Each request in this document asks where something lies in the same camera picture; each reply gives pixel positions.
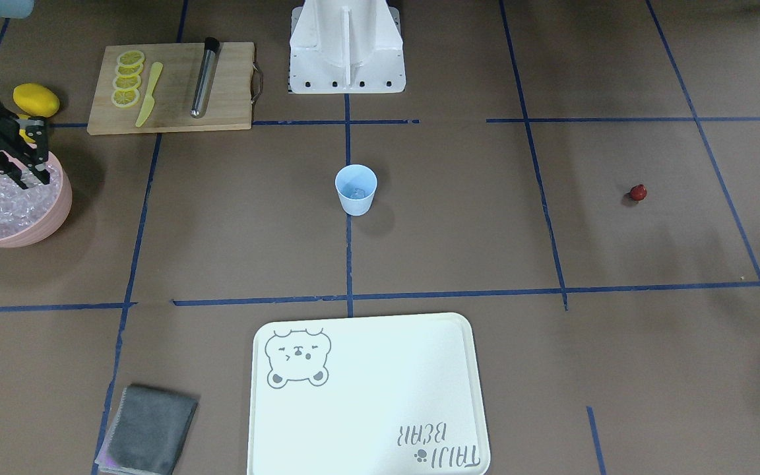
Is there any clear ice cubes pile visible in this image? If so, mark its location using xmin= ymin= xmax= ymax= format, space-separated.
xmin=0 ymin=165 xmax=63 ymax=239

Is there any light blue plastic cup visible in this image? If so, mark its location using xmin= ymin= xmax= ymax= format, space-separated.
xmin=334 ymin=164 xmax=378 ymax=216

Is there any whole yellow lemon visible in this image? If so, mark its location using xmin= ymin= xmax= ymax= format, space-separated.
xmin=12 ymin=83 xmax=61 ymax=117
xmin=17 ymin=113 xmax=36 ymax=144

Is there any pink bowl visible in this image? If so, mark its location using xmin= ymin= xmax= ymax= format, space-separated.
xmin=0 ymin=152 xmax=73 ymax=247

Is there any lemon slice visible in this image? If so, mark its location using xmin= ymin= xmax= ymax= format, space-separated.
xmin=115 ymin=63 xmax=144 ymax=78
xmin=116 ymin=50 xmax=145 ymax=67
xmin=111 ymin=89 xmax=140 ymax=109
xmin=113 ymin=75 xmax=142 ymax=90

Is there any yellow plastic knife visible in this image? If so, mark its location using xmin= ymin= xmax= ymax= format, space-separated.
xmin=135 ymin=62 xmax=164 ymax=127

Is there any bamboo cutting board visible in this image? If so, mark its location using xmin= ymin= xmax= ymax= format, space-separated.
xmin=86 ymin=42 xmax=260 ymax=136

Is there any steel muddler black tip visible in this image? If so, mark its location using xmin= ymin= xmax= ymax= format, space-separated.
xmin=190 ymin=37 xmax=220 ymax=119

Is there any grey folded cloth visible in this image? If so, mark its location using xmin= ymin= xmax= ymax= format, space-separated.
xmin=94 ymin=385 xmax=199 ymax=474

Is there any cream bear serving tray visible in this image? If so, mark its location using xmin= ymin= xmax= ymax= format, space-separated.
xmin=247 ymin=312 xmax=491 ymax=474

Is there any red strawberry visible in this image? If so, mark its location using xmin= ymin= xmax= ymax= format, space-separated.
xmin=629 ymin=184 xmax=648 ymax=202

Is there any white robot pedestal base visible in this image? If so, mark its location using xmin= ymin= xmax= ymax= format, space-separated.
xmin=288 ymin=1 xmax=406 ymax=94

